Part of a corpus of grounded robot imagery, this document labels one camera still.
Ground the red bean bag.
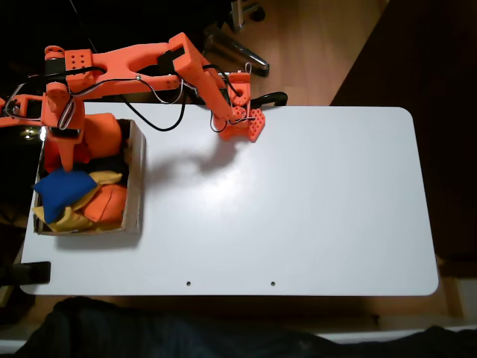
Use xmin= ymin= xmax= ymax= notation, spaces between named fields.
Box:
xmin=43 ymin=139 xmax=91 ymax=173

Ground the blue bean bag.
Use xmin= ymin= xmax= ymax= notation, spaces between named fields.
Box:
xmin=31 ymin=169 xmax=98 ymax=225
xmin=88 ymin=154 xmax=127 ymax=175

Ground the tall orange bean bag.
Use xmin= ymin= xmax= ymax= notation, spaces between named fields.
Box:
xmin=82 ymin=113 xmax=124 ymax=160

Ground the yellow bean bag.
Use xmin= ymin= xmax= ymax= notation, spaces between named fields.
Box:
xmin=87 ymin=170 xmax=124 ymax=186
xmin=31 ymin=204 xmax=124 ymax=234

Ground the flat orange bean bag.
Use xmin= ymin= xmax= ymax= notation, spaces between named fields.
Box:
xmin=80 ymin=182 xmax=127 ymax=224

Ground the cardboard box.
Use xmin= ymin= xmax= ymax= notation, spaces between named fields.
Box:
xmin=33 ymin=118 xmax=147 ymax=236

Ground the small shiny metal object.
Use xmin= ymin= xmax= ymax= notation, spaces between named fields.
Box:
xmin=20 ymin=126 xmax=46 ymax=141

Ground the black table clamp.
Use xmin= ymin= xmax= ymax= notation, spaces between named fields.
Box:
xmin=0 ymin=261 xmax=51 ymax=286

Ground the metal chair base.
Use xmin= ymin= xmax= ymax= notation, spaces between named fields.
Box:
xmin=203 ymin=0 xmax=271 ymax=78

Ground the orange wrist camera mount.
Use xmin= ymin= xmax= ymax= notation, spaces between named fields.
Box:
xmin=0 ymin=95 xmax=42 ymax=128

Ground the black camera cable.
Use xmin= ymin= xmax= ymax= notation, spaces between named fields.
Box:
xmin=14 ymin=65 xmax=247 ymax=133

